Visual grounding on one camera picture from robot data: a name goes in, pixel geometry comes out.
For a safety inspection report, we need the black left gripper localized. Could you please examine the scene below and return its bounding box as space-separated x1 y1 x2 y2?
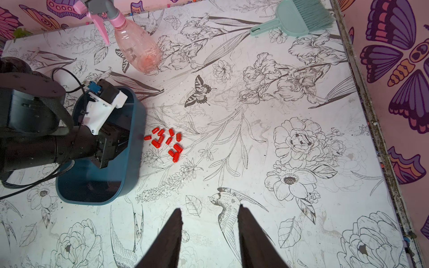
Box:
1 122 130 173

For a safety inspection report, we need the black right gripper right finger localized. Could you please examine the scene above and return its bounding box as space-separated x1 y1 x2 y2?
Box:
238 205 289 268

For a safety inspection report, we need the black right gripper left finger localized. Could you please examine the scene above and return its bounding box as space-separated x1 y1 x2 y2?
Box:
136 208 183 268

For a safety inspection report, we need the teal storage box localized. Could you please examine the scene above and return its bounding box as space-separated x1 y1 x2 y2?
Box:
56 87 146 205

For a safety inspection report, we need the pink spray bottle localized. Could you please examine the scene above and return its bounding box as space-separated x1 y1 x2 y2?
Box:
73 0 162 74

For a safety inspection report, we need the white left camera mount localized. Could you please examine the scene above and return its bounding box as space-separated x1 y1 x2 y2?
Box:
82 80 128 136

